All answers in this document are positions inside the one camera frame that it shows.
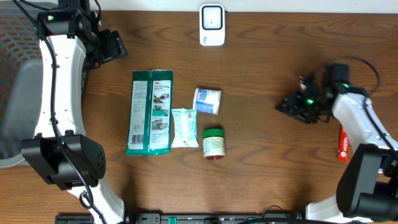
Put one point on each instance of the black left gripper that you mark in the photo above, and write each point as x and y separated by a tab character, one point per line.
115	47

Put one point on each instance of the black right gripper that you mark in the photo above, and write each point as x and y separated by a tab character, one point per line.
291	108

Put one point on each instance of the red snack stick packet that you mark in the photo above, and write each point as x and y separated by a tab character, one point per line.
343	146

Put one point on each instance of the green wipes large package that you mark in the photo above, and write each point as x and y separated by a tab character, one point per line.
150	113

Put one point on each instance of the green lid jar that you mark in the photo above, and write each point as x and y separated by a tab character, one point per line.
213	144

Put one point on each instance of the white blue round tub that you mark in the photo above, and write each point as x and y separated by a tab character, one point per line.
207	101

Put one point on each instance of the light green wipes pack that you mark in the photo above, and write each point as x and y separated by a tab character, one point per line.
185	128

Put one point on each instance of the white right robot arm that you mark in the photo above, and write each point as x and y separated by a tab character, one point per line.
367	190

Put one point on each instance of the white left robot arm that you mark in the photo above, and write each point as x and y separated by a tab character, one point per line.
74	162

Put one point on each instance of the white barcode scanner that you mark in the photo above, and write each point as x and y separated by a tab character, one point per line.
212	25

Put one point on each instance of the grey plastic mesh basket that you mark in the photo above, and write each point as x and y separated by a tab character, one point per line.
28	109

